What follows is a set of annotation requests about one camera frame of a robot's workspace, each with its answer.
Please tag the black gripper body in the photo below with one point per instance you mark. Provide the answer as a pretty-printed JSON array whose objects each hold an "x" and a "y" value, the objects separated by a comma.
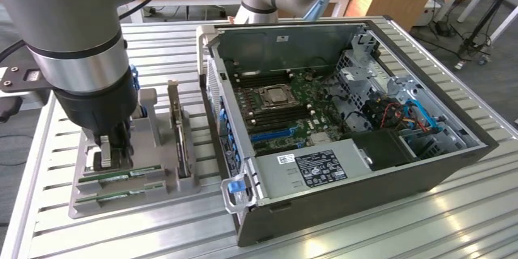
[{"x": 97, "y": 110}]

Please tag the green RAM stick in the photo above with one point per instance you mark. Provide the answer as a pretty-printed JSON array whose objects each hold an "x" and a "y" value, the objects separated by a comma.
[
  {"x": 122, "y": 175},
  {"x": 122, "y": 193}
]

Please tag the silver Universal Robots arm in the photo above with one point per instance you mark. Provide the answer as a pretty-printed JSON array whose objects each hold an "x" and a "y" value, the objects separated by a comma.
[{"x": 73, "y": 13}]

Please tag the hard disk in blue caddy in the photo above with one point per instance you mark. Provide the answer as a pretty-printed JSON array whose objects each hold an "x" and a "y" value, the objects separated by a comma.
[{"x": 135, "y": 77}]

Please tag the graphics card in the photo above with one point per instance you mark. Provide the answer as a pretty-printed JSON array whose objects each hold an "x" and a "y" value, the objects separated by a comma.
[{"x": 181, "y": 125}]

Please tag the grey parts rack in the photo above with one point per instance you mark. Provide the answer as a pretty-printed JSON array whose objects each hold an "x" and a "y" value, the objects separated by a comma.
[{"x": 134, "y": 207}]

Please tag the blue expansion slot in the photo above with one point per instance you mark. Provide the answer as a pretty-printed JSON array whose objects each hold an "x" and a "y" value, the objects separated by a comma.
[{"x": 271, "y": 135}]

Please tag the CPU socket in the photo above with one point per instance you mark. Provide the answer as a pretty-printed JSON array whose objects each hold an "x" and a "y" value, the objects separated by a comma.
[{"x": 279, "y": 96}]

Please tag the grey power supply unit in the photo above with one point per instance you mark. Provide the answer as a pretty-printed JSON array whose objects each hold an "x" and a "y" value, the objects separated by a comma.
[{"x": 283, "y": 177}]

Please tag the silver chipset heatsink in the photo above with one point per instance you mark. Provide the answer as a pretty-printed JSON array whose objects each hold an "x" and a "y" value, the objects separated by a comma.
[{"x": 320, "y": 139}]

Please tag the green motherboard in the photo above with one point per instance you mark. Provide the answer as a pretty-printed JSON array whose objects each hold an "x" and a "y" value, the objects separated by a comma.
[{"x": 316, "y": 110}]

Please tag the metal disk bay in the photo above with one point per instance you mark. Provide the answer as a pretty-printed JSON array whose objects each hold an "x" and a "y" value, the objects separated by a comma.
[{"x": 356, "y": 89}]

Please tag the open black PC case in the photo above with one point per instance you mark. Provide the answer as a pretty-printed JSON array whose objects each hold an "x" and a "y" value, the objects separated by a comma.
[{"x": 364, "y": 210}]

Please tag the white box on floor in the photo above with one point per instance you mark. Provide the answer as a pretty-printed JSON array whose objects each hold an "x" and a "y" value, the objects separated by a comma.
[{"x": 426, "y": 13}]

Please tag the black power brick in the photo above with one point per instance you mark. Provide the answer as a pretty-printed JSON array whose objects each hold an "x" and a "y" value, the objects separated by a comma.
[{"x": 445, "y": 30}]

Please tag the black tripod stand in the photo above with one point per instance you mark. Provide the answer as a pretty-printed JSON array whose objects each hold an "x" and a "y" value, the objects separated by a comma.
[{"x": 472, "y": 42}]

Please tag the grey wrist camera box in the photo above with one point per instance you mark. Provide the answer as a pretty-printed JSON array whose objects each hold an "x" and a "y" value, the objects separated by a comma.
[{"x": 24, "y": 78}]

